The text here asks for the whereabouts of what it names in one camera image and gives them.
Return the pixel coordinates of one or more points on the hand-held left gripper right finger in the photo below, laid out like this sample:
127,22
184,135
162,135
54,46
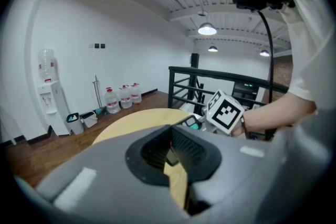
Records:
236,173

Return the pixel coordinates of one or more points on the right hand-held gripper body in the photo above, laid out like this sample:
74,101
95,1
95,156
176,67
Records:
225,111

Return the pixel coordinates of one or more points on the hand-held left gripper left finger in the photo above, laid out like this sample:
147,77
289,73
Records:
105,165

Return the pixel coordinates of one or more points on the black calculator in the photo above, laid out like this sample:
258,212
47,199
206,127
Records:
188,121

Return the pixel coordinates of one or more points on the person's right forearm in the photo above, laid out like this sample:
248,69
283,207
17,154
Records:
275,112

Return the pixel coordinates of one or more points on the black machine green light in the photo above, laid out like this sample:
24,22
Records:
245,90

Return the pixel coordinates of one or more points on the black metal railing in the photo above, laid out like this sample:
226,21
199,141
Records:
210,74

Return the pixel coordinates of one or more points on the white plastic basket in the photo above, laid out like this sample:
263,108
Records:
89,118

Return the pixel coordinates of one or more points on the white trash bin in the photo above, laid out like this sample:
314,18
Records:
75,123

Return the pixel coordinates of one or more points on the teal dustpan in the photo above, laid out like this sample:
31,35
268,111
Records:
99,111

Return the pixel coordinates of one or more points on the round wooden table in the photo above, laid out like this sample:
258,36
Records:
136,120

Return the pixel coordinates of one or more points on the black pillar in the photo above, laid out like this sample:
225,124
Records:
194,60

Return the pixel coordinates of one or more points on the clear water jug red label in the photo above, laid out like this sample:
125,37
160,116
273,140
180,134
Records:
136,94
125,98
112,102

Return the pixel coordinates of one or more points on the small pendant lamp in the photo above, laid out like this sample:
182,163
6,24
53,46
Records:
212,48
264,53

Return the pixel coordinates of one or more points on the white water dispenser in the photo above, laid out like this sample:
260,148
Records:
56,110

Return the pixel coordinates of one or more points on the large pendant lamp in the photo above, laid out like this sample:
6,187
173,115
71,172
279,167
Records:
207,28

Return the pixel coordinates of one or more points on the person's white shirt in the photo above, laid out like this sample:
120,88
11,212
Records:
309,47

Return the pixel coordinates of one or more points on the clear dispenser water bottle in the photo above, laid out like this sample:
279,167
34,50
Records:
46,64

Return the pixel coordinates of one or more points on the wall switch panel row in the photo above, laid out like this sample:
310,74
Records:
97,46

